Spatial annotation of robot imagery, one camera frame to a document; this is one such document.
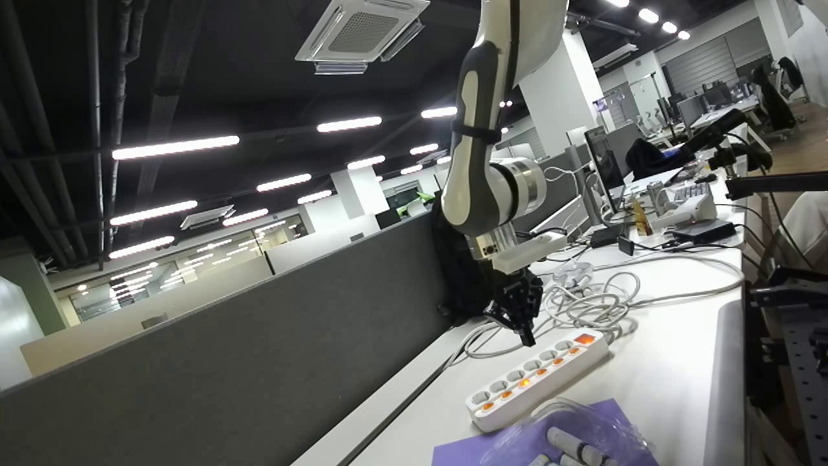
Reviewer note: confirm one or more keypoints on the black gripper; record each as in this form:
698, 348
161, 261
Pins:
519, 290

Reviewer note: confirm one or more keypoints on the white power strip orange switches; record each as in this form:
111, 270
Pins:
536, 378

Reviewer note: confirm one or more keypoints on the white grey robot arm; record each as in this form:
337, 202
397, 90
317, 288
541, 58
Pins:
487, 172

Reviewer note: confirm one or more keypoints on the black backpack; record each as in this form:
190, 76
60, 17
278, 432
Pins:
457, 274

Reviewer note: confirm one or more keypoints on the grey marker pen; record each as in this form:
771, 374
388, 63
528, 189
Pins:
546, 459
573, 446

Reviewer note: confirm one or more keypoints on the purple mat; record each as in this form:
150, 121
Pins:
470, 452

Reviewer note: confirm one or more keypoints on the small yellow bottle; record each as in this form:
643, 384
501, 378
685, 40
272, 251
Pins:
639, 217

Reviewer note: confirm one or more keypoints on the black computer monitor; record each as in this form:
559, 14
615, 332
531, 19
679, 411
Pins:
604, 163

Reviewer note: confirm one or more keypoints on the white desktop device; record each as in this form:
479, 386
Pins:
682, 202

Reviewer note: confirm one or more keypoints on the ceiling tube light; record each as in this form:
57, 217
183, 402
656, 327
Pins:
347, 125
153, 212
438, 111
284, 182
313, 197
247, 216
175, 147
366, 162
140, 246
423, 147

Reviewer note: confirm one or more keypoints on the black perforated metal plate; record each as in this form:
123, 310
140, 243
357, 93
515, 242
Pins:
802, 370

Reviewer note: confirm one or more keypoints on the grey desk partition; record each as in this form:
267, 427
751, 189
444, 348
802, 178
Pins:
233, 362

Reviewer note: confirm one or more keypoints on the round ceiling spotlight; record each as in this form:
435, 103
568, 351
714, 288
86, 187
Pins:
685, 35
668, 27
647, 17

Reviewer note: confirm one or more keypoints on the ceiling air conditioner cassette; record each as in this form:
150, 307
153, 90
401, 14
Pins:
360, 31

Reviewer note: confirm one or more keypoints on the black office chair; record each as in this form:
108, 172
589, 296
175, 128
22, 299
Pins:
775, 93

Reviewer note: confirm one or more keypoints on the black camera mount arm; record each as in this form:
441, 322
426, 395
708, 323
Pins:
778, 182

